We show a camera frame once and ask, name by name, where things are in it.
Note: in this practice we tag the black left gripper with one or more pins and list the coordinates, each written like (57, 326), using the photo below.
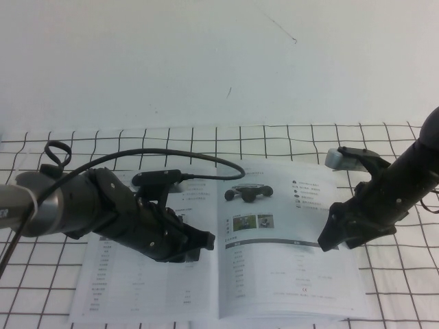
(151, 229)

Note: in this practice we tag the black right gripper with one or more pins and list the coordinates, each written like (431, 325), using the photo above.
(368, 219)

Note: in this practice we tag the white product catalogue book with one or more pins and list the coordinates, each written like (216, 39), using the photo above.
(284, 274)

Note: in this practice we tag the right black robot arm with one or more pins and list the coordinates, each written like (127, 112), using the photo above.
(416, 161)

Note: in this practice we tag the left grey black robot arm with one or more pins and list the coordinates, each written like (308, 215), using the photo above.
(51, 205)

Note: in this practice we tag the white black-grid checkered tablecloth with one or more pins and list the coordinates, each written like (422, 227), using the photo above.
(404, 274)

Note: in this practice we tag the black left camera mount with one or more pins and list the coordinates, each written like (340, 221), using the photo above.
(151, 193)

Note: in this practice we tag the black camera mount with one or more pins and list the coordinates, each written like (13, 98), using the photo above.
(375, 164)
(151, 193)

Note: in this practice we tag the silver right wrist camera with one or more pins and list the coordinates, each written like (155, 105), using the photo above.
(337, 161)

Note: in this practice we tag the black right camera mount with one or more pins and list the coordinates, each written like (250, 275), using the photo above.
(375, 164)

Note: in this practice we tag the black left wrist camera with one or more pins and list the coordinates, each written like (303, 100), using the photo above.
(154, 176)

